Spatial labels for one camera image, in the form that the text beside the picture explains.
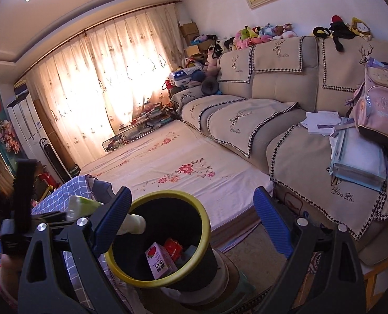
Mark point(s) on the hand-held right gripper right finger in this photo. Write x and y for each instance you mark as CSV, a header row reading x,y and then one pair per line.
x,y
272,219

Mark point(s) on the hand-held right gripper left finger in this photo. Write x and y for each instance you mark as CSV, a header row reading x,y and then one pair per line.
x,y
112,219

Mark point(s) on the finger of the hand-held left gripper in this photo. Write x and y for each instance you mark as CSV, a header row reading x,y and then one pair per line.
x,y
51,217

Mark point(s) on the pale green plastic bottle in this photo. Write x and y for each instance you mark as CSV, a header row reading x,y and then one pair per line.
x,y
82,206

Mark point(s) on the black bin with yellow rim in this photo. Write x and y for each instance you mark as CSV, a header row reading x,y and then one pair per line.
x,y
167,222

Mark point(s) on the pink milk carton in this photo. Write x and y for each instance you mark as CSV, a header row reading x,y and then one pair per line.
x,y
159,261

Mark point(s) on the person's left forearm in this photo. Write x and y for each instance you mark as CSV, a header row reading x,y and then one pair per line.
x,y
9,274

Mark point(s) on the red fire extinguisher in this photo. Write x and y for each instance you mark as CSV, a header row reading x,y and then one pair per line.
x,y
46,180

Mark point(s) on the black tower fan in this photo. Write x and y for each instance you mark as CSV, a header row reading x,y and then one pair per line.
x,y
53,160

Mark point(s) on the small black box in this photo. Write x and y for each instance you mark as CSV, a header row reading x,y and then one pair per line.
x,y
72,170

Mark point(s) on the artificial flower bunch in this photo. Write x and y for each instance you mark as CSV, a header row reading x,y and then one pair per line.
x,y
9,135

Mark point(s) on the floral bed sheet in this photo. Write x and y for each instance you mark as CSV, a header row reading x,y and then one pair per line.
x,y
167,186

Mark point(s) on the white standing air conditioner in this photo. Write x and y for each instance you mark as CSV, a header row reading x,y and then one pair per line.
x,y
27,124

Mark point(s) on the round plastic stool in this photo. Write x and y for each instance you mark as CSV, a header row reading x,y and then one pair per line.
x,y
233,278

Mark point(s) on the glass coffee table with books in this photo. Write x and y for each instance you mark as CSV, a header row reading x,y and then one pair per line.
x,y
141,127

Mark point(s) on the white papers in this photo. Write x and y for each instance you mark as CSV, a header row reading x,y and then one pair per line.
x,y
318,122

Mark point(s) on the stack of blue folders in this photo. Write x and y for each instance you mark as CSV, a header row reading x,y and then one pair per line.
x,y
361,157

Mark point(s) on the cream embroidered curtain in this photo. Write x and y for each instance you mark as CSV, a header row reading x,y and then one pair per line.
x,y
99,88

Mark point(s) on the beige sofa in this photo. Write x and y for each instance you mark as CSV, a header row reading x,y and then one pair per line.
x,y
279,81

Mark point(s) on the grey round cushion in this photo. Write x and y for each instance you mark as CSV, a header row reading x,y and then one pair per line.
x,y
209,85

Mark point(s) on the pink backpack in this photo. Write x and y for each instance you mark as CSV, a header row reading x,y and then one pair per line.
x,y
380,111

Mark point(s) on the star print bag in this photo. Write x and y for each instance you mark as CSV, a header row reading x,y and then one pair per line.
x,y
184,75

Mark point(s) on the curtain rod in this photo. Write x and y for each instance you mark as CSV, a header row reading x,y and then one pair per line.
x,y
99,26

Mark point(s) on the row of plush toys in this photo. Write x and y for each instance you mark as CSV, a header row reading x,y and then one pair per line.
x,y
256,36

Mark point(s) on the cardboard box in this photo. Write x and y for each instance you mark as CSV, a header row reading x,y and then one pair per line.
x,y
189,32
193,50

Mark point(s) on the black plush toy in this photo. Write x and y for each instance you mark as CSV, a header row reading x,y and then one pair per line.
x,y
339,29

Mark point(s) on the yellow plush toy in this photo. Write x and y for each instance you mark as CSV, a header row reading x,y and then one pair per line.
x,y
361,29

